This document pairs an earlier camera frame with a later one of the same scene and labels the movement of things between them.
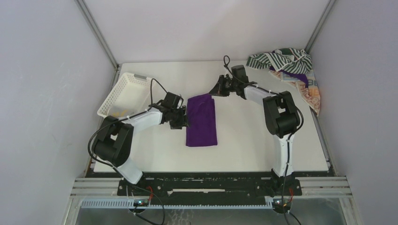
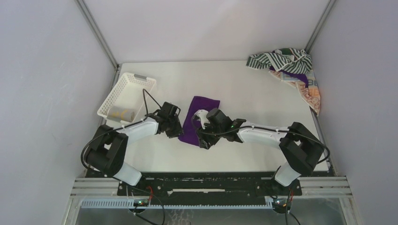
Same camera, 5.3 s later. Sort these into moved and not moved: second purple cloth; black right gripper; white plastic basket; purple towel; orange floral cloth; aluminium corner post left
Moved: purple towel; black right gripper
Not moved: orange floral cloth; aluminium corner post left; white plastic basket; second purple cloth
